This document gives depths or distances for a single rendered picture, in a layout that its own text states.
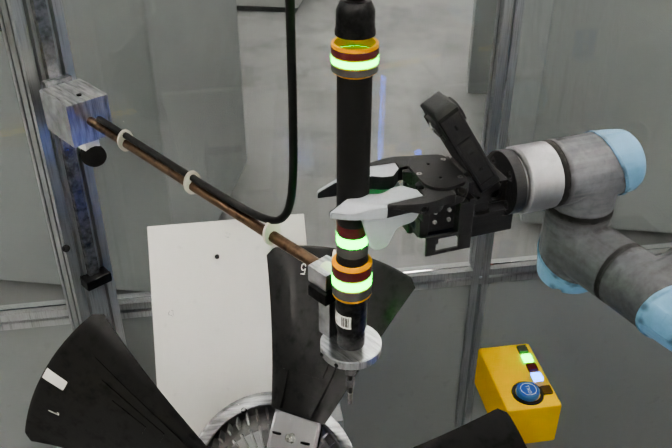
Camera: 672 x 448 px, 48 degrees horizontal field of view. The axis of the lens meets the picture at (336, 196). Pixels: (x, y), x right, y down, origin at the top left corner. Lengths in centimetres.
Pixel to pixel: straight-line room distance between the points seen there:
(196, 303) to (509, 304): 88
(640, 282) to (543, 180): 15
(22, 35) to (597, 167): 87
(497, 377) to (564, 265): 54
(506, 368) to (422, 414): 66
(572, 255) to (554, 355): 117
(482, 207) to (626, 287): 17
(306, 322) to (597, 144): 45
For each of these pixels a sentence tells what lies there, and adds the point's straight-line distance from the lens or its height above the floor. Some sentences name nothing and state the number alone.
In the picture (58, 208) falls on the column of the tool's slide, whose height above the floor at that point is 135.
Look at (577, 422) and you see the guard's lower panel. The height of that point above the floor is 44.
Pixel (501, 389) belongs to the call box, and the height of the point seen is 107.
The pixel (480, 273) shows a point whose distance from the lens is 179.
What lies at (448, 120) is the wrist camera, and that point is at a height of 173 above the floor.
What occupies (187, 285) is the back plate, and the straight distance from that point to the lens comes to 127.
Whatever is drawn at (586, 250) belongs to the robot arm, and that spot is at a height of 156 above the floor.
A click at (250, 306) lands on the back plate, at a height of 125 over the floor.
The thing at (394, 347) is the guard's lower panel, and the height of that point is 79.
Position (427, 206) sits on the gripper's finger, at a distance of 74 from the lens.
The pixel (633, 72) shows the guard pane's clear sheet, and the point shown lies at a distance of 170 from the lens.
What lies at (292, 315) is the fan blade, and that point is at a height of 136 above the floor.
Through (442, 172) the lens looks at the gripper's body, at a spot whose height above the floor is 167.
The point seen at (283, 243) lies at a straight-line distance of 88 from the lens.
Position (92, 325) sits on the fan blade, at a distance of 101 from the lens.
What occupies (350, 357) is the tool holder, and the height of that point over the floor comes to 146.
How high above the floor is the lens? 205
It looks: 31 degrees down
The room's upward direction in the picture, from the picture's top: straight up
